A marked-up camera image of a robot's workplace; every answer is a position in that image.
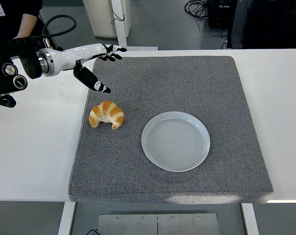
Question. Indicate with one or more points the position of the grey round plate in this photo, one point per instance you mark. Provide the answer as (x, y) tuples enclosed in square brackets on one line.
[(175, 142)]

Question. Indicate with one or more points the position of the grey felt mat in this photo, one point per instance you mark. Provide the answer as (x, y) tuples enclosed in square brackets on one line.
[(175, 85)]

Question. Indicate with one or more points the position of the croissant bread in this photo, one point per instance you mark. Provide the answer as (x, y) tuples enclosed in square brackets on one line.
[(108, 110)]

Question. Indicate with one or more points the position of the black electronics box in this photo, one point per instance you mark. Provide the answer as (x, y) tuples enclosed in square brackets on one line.
[(221, 14)]

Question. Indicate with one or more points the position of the grey metal plate with screws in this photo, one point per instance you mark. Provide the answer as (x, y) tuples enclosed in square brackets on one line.
[(157, 225)]

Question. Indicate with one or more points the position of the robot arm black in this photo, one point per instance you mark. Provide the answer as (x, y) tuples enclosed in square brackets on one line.
[(6, 83)]

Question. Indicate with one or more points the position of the beige cabinet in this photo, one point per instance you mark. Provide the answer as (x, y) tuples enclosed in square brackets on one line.
[(99, 17)]

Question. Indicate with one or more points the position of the person in dark clothing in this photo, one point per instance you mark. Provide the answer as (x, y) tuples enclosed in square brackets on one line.
[(265, 24)]

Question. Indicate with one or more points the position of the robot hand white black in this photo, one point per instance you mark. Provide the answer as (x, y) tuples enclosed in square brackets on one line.
[(72, 56)]

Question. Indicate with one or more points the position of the person's left forearm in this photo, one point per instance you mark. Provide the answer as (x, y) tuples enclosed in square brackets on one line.
[(26, 24)]

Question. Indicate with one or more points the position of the person with name badge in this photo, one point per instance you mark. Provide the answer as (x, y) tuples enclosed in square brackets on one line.
[(13, 14)]

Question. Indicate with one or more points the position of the white table leg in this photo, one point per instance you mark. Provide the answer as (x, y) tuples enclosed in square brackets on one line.
[(249, 220), (66, 220)]

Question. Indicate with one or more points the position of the white column stand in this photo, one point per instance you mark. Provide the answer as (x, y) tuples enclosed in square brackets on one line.
[(116, 7)]

